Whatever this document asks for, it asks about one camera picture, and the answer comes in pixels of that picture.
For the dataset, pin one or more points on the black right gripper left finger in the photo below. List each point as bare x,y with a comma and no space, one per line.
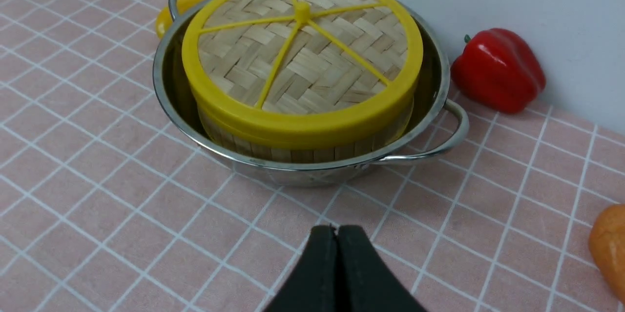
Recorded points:
310,287

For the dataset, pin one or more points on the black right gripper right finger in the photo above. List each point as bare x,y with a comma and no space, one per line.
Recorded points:
364,282

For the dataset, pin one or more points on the bamboo steamer basket yellow rim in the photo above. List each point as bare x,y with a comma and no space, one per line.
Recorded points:
302,141

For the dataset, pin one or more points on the woven bamboo steamer lid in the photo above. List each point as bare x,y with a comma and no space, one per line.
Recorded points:
302,53

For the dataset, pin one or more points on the stainless steel pot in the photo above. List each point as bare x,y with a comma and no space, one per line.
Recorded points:
173,93

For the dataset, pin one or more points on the pink checked tablecloth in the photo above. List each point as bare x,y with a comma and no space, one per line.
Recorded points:
107,207

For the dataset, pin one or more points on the orange potato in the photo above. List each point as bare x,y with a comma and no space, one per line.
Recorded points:
606,244

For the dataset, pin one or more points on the red bell pepper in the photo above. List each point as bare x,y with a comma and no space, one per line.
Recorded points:
499,70

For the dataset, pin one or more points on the yellow banana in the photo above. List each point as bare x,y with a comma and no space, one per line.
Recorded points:
164,21

